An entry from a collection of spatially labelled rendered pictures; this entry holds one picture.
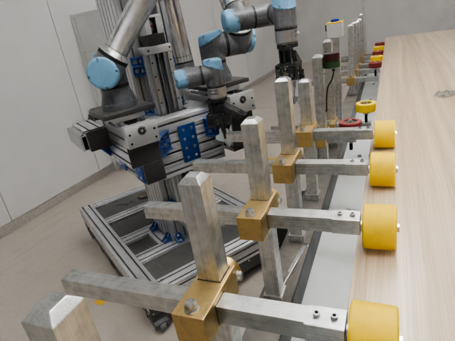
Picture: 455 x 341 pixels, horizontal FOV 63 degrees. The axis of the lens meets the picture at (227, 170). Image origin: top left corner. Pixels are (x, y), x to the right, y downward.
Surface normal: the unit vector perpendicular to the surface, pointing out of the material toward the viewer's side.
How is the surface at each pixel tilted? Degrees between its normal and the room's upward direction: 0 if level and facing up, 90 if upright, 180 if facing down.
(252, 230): 90
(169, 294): 0
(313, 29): 90
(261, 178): 90
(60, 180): 90
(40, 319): 45
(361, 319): 22
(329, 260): 0
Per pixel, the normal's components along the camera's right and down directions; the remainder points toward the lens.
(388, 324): -0.28, -0.69
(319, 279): -0.15, -0.91
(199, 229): -0.37, 0.41
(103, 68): 0.07, 0.47
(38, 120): 0.89, 0.04
